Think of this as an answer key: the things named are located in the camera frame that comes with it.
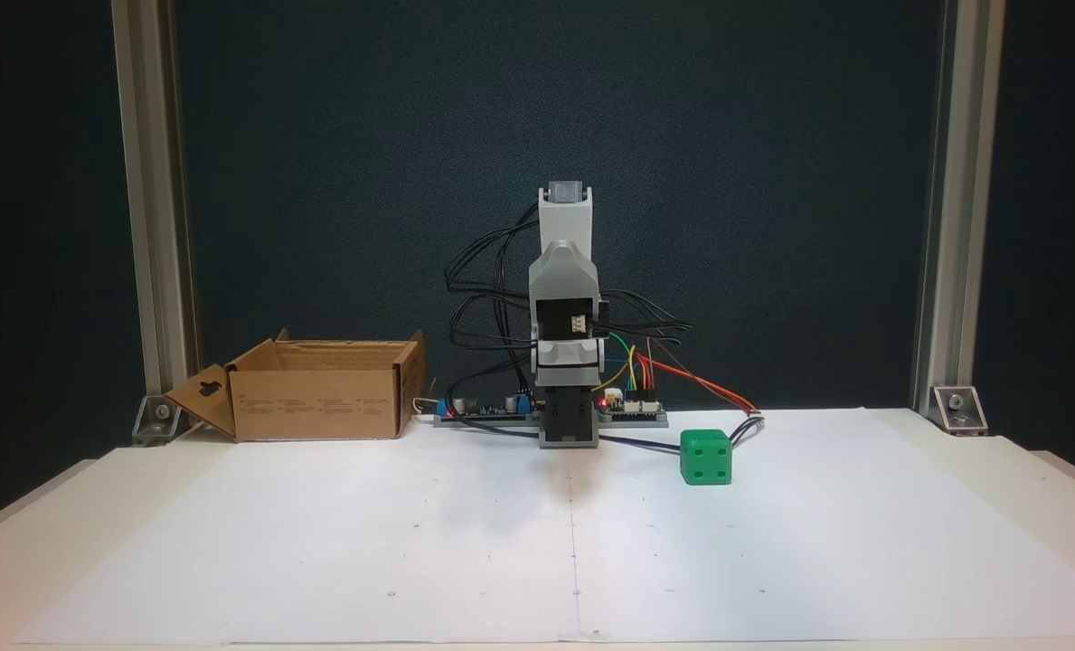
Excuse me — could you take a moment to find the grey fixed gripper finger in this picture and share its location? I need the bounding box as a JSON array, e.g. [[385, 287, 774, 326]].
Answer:
[[530, 240, 599, 272]]

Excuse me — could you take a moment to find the green die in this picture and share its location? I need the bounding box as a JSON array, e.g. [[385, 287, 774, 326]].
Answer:
[[680, 429, 734, 486]]

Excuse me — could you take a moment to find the blue circuit board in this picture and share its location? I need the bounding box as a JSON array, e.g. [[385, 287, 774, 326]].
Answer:
[[435, 389, 540, 426]]

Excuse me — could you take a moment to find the brown cardboard box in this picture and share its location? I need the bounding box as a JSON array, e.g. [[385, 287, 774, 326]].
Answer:
[[165, 329, 427, 443]]

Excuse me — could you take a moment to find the green jumper wire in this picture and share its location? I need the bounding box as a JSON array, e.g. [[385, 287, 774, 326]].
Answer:
[[605, 333, 637, 392]]

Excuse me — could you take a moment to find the yellow jumper wire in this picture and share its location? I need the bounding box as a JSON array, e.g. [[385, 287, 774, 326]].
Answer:
[[605, 346, 639, 392]]

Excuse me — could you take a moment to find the circuit board with jumper wires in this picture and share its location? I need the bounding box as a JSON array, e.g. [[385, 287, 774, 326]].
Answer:
[[597, 387, 669, 428]]

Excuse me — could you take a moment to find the orange jumper wire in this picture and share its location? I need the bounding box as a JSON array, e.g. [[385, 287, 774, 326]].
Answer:
[[637, 353, 759, 417]]

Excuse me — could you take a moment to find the dark cable with white connector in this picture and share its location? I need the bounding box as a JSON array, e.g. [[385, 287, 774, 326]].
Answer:
[[438, 411, 764, 453]]

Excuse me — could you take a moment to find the aluminium frame post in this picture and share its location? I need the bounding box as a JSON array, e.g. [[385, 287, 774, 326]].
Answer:
[[110, 0, 202, 410], [910, 0, 1008, 419]]

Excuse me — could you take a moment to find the aluminium corner bracket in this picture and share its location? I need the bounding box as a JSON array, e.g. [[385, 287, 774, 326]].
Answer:
[[930, 385, 990, 437], [132, 394, 184, 446]]

